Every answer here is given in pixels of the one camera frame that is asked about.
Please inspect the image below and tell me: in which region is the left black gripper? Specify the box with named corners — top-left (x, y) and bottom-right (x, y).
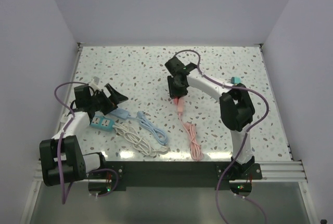
top-left (88, 84), bottom-right (127, 115)

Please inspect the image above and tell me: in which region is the pink power strip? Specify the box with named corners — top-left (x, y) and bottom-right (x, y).
top-left (177, 98), bottom-right (184, 115)

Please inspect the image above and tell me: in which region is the blue power strip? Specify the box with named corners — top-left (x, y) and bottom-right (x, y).
top-left (109, 108), bottom-right (130, 120)

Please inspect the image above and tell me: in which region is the teal power strip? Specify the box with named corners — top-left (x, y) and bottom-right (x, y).
top-left (89, 115), bottom-right (114, 132)

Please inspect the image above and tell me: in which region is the white cord of teal strip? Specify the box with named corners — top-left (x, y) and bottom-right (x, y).
top-left (113, 122), bottom-right (171, 159)

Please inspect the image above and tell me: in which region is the light blue plug adapter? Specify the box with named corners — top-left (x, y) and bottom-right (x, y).
top-left (230, 76), bottom-right (241, 85)

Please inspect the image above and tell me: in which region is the pink cord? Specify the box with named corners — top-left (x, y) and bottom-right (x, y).
top-left (178, 112), bottom-right (204, 162)

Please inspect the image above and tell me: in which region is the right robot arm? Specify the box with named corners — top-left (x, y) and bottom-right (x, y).
top-left (165, 57), bottom-right (255, 179)

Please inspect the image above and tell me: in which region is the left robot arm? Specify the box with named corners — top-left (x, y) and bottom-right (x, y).
top-left (39, 83), bottom-right (129, 187)

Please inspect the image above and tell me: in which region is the red pink plug adapter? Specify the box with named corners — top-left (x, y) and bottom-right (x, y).
top-left (173, 98), bottom-right (179, 105)

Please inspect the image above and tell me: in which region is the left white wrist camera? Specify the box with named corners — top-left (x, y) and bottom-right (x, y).
top-left (88, 76), bottom-right (102, 91)

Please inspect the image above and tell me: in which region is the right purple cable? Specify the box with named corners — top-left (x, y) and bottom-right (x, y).
top-left (170, 49), bottom-right (270, 224)

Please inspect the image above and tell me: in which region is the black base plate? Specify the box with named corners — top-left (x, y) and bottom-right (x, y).
top-left (86, 161), bottom-right (263, 196)

